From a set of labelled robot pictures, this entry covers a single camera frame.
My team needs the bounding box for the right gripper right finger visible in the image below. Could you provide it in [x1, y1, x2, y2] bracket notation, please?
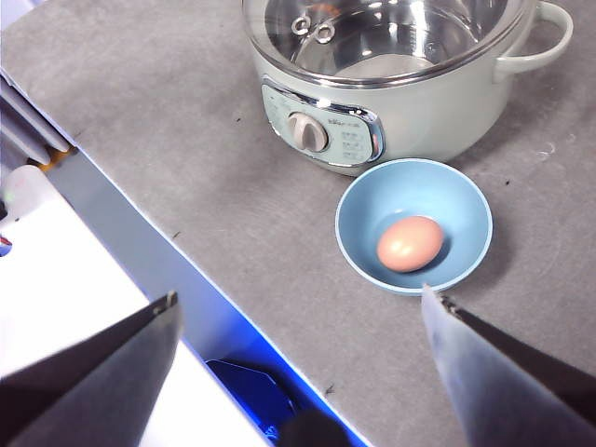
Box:
[421, 282, 596, 447]

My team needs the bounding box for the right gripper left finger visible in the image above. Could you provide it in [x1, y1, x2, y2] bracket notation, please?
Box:
[0, 291, 183, 447]

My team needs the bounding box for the brown egg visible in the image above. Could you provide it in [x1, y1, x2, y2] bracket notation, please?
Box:
[375, 215, 444, 274]

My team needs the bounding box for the dark blue angular plate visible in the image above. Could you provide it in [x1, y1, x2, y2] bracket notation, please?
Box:
[207, 358, 297, 439]

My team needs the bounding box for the pale green electric steamer pot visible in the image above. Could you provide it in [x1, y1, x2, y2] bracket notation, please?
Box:
[241, 0, 575, 177]

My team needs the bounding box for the white rounded device box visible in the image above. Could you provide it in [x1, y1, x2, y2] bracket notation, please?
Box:
[2, 165, 58, 221]

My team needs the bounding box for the blue ribbed bowl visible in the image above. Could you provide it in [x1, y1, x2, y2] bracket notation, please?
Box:
[334, 157, 494, 297]

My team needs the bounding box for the black rounded mount stub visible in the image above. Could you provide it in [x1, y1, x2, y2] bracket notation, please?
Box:
[281, 409, 348, 447]

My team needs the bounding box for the silver aluminium frame rail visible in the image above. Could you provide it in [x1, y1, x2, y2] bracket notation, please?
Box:
[0, 69, 71, 167]

